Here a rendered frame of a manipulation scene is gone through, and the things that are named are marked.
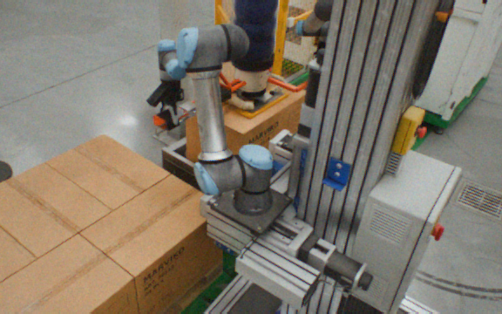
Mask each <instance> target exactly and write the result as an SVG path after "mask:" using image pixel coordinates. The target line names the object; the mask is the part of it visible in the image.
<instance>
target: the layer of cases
mask: <svg viewBox="0 0 502 314"><path fill-rule="evenodd" d="M203 195H204V193H203V192H201V191H199V189H197V188H194V187H192V186H190V185H189V184H187V183H185V182H184V181H182V180H181V179H179V178H177V177H176V176H174V175H172V174H170V173H169V172H167V171H166V170H165V169H163V168H161V167H159V166H157V165H156V164H154V163H152V162H151V161H149V160H148V159H146V158H144V157H143V156H141V155H139V154H137V153H134V152H133V151H132V150H131V149H129V148H127V147H125V146H123V145H122V144H120V143H118V142H117V141H116V140H114V139H112V138H110V137H109V136H107V135H105V134H101V135H99V136H98V137H96V138H94V139H92V140H89V141H87V142H86V143H84V144H82V145H80V146H78V147H74V148H73V149H71V150H69V151H67V152H65V153H63V154H60V155H59V156H57V157H54V158H52V159H49V160H47V161H46V162H45V163H44V162H43V163H41V164H39V165H36V166H35V167H32V168H30V169H28V170H26V171H24V172H22V173H20V174H19V175H17V176H15V177H13V178H11V179H8V180H7V181H4V182H2V183H0V314H160V313H161V312H162V311H163V310H164V309H165V308H166V307H167V306H168V305H169V304H171V303H172V302H174V301H175V300H176V299H177V298H178V296H179V295H180V294H182V293H183V292H184V291H185V290H186V289H187V288H188V287H189V286H191V285H192V284H193V283H194V282H195V281H196V280H197V279H198V278H200V277H201V276H202V275H203V274H204V273H205V272H206V271H207V270H209V268H210V267H211V266H212V265H214V264H215V263H216V262H218V261H219V260H220V259H221V258H222V257H223V249H221V248H219V247H217V246H216V244H214V239H213V238H212V237H210V236H209V235H207V218H205V217H203V216H200V198H201V197H202V196H203Z"/></svg>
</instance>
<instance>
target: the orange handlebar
mask: <svg viewBox="0 0 502 314"><path fill-rule="evenodd" d="M268 82H270V83H272V84H274V85H278V86H280V87H282V88H285V89H287V90H289V91H291V92H299V91H301V90H302V89H304V88H306V87H307V84H308V81H306V82H304V83H303V84H301V85H299V86H297V87H293V86H292V85H288V84H285V83H283V82H281V81H279V80H276V79H274V78H270V77H268ZM246 83H247V82H246V81H242V82H240V83H239V84H237V85H234V86H232V92H233V91H234V90H236V89H238V88H240V87H242V86H244V85H245V84H246ZM155 125H156V126H161V125H163V123H161V122H159V121H158V120H156V121H155Z"/></svg>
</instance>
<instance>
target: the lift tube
mask: <svg viewBox="0 0 502 314"><path fill-rule="evenodd" d="M277 6H278V0H234V13H235V18H234V23H233V24H235V25H237V26H239V27H241V28H242V29H243V30H244V31H245V32H246V33H247V34H248V38H249V49H248V53H247V54H246V55H245V56H244V57H243V58H240V59H242V60H247V61H263V60H266V59H269V58H270V57H271V56H272V54H273V51H274V48H275V37H274V28H275V25H276V18H275V12H276V10H277ZM231 63H232V65H233V66H234V67H235V68H237V69H239V70H242V71H245V72H264V71H266V70H268V69H270V68H271V67H272V66H270V67H269V68H264V69H257V70H253V69H246V68H242V67H239V66H237V65H235V64H234V63H233V62H232V61H231Z"/></svg>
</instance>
